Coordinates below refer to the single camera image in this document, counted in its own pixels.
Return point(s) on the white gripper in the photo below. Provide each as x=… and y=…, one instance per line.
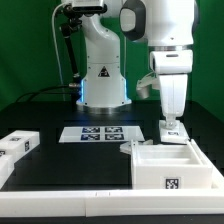
x=172, y=69

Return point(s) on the white block with markers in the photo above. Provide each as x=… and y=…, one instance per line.
x=19, y=143

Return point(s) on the white cabinet body box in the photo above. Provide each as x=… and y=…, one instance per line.
x=170, y=167

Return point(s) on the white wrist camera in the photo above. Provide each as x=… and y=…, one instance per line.
x=148, y=81

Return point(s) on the white frame rail fence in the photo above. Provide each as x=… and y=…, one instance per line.
x=109, y=202

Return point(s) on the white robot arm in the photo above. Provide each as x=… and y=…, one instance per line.
x=167, y=28

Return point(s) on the white marker base sheet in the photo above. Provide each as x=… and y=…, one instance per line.
x=101, y=134

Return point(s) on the white cabinet door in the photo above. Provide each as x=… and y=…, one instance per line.
x=129, y=146
x=176, y=135

